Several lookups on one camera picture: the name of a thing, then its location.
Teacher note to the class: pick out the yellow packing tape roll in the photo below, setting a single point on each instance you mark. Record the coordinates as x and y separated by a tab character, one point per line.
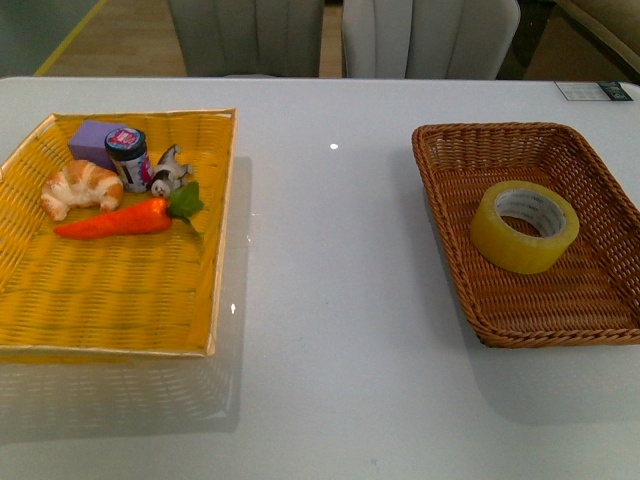
523	227

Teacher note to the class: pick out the yellow woven basket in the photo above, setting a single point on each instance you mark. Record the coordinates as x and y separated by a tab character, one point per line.
149	295

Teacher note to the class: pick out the brown wicker basket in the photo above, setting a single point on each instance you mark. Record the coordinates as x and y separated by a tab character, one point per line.
591	295

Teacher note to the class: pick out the small panda figurine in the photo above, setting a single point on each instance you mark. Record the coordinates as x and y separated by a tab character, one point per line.
169	173

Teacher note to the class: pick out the orange toy carrot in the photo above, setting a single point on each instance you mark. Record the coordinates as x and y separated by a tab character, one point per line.
147	217

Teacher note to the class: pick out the right grey chair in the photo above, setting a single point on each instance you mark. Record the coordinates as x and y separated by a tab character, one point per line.
427	39

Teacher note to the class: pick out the grey chair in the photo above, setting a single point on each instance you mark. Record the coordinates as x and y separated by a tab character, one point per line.
427	39
239	38

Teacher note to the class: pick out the small dark jar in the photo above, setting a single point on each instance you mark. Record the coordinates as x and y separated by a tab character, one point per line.
128	151

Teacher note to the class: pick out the left grey chair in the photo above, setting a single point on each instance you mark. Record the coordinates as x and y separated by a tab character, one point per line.
239	38

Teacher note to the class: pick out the toy croissant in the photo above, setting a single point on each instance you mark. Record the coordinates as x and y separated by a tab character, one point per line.
80	184

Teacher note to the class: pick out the purple foam block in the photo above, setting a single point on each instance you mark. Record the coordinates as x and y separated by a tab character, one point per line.
87	143

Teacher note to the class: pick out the label card on table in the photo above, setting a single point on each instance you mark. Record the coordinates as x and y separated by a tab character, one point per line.
593	91

